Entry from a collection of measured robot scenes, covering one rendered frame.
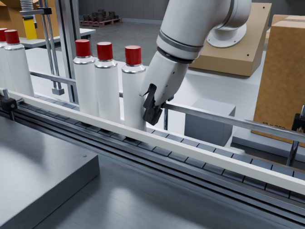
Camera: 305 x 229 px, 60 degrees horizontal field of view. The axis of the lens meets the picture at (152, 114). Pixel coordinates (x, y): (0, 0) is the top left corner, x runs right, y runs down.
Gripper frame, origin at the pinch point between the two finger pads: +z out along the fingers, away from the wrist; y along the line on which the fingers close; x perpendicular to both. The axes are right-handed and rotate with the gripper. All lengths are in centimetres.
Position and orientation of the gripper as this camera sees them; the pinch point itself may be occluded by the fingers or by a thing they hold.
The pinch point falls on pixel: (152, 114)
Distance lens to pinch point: 58.0
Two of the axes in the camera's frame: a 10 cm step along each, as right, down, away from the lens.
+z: -2.9, 7.6, 5.7
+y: -5.1, 3.8, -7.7
